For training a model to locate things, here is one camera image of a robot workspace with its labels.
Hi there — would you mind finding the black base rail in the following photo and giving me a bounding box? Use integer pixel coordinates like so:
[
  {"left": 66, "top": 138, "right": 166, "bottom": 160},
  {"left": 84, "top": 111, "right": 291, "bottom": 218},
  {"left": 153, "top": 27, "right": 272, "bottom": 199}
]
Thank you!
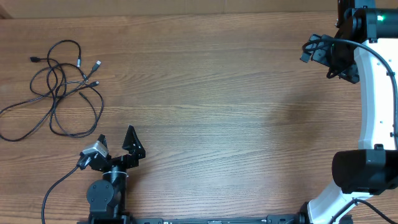
[{"left": 77, "top": 213, "right": 310, "bottom": 224}]

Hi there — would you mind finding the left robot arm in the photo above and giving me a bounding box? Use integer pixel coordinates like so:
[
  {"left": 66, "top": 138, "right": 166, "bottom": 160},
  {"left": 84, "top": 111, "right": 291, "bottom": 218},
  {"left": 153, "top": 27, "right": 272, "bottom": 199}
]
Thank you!
[{"left": 77, "top": 125, "right": 146, "bottom": 224}]

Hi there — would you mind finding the thick black usb cable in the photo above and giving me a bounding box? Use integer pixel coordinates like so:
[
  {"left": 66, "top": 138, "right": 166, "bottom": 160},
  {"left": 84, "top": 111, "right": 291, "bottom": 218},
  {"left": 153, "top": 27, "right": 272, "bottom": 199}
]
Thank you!
[{"left": 29, "top": 39, "right": 104, "bottom": 137}]

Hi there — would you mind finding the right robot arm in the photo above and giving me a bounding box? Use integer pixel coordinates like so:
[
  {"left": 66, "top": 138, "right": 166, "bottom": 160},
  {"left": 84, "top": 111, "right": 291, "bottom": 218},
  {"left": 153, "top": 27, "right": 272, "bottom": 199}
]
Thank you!
[{"left": 266, "top": 1, "right": 397, "bottom": 223}]

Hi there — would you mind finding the thin black usb cable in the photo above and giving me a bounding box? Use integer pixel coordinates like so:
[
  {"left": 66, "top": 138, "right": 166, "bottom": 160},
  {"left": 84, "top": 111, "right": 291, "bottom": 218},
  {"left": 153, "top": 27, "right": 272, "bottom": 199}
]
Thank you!
[{"left": 0, "top": 62, "right": 101, "bottom": 142}]

